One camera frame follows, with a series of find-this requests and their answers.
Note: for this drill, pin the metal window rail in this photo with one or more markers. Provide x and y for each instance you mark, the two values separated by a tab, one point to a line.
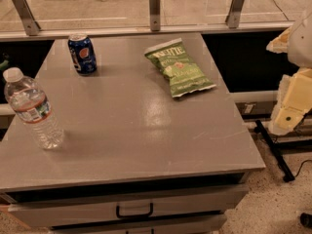
165	29

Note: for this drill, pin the grey upper drawer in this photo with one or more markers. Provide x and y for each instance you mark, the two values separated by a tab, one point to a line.
102	208

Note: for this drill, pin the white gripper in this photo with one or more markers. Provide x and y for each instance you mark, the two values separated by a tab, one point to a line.
301	43

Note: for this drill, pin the green kettle chips bag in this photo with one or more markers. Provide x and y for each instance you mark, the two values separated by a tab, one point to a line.
184	74

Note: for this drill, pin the grey drawer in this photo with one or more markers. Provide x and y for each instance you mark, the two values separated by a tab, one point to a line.
102	208
196	224

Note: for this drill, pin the black drawer handle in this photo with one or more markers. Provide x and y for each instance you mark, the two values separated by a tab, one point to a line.
141	211

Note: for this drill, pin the black floor stand bar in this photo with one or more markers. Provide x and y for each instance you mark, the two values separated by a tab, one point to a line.
288	175

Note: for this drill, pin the blue pepsi can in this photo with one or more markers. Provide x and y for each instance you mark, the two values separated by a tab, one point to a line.
82	52

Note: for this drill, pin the metal railing bracket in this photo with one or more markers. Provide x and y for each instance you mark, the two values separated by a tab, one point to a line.
234	14
30	25
154	15

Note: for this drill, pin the left metal railing bracket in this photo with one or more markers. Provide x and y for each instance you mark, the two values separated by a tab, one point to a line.
30	25

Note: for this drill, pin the clear plastic water bottle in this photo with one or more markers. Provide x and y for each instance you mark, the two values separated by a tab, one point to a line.
32	106

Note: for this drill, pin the middle metal railing bracket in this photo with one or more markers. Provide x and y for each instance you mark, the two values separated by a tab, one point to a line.
154	15

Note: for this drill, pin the right metal railing bracket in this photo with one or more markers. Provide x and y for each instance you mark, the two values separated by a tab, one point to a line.
234	14

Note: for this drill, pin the grey lower drawer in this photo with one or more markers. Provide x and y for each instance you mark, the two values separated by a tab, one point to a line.
196	224

